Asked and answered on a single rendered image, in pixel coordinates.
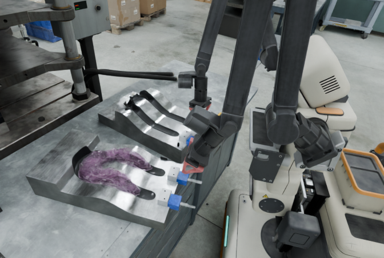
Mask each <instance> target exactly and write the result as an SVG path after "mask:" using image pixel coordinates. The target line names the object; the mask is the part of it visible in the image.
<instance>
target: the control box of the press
mask: <svg viewBox="0 0 384 258"><path fill-rule="evenodd" d="M45 3H49V4H53V0H45ZM67 3H68V5H71V6H72V7H73V8H74V12H75V18H74V19H73V20H71V21H72V25H73V30H74V35H75V40H77V41H78V42H79V44H80V47H81V52H82V55H83V56H84V60H85V69H92V68H93V69H97V62H96V58H95V52H94V45H93V36H94V35H97V34H100V33H101V32H103V31H106V30H110V29H111V25H110V16H109V7H108V1H107V0H67ZM50 22H51V27H52V30H53V33H54V35H55V36H57V37H59V38H62V36H61V32H60V29H59V24H58V21H50ZM85 86H86V88H88V89H90V91H91V92H92V93H94V94H96V95H98V96H99V101H100V102H102V101H103V98H102V92H101V85H100V81H99V75H98V74H97V75H95V76H93V77H91V78H90V79H89V80H88V82H87V83H86V85H85Z"/></svg>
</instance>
